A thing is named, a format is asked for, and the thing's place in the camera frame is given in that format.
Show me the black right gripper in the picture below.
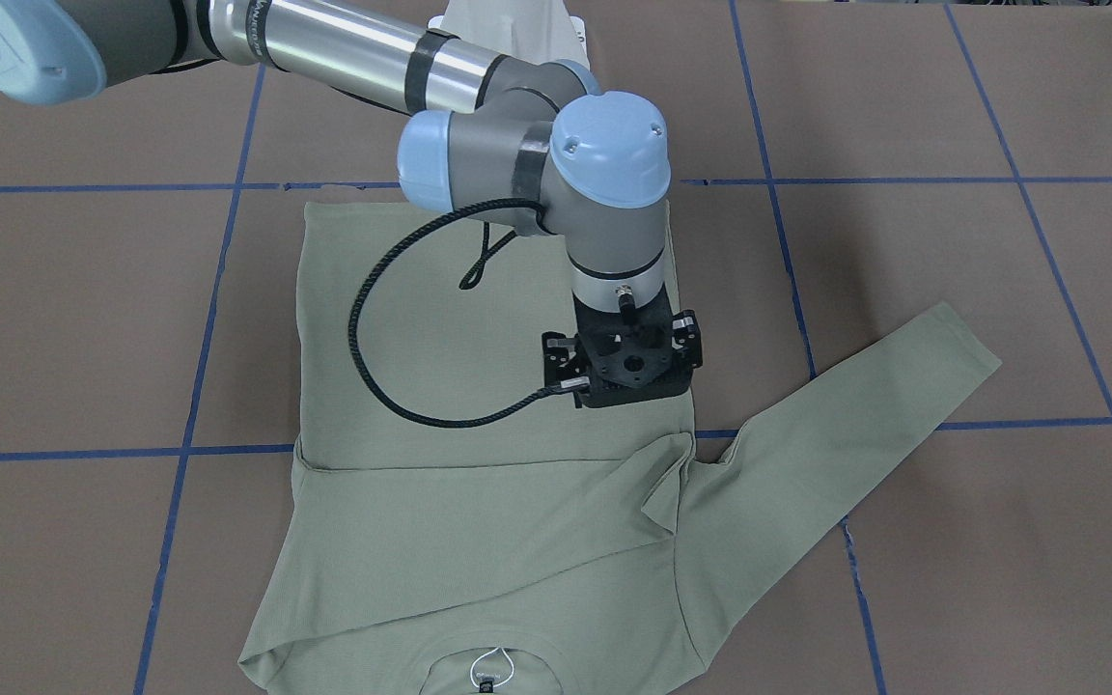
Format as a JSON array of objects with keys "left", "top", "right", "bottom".
[{"left": 542, "top": 302, "right": 703, "bottom": 408}]

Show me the olive green long-sleeve shirt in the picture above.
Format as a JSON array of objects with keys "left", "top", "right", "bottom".
[{"left": 238, "top": 203, "right": 1000, "bottom": 694}]

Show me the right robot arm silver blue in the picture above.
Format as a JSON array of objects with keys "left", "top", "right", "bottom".
[{"left": 0, "top": 1, "right": 703, "bottom": 428}]

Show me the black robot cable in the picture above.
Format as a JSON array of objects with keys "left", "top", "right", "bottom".
[{"left": 347, "top": 198, "right": 580, "bottom": 428}]

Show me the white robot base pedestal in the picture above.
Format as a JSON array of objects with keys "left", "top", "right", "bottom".
[{"left": 427, "top": 1, "right": 590, "bottom": 70}]

